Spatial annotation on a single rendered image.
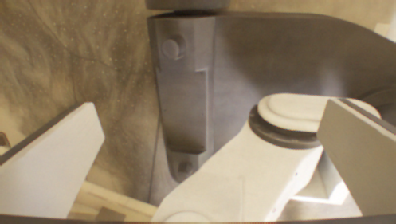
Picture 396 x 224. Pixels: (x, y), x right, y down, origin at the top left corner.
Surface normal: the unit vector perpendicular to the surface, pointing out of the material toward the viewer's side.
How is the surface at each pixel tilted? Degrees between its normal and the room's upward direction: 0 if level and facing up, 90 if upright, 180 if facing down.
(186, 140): 0
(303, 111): 90
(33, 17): 0
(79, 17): 0
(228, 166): 90
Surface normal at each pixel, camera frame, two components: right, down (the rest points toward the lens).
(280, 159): -0.03, -0.85
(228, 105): -0.21, 0.51
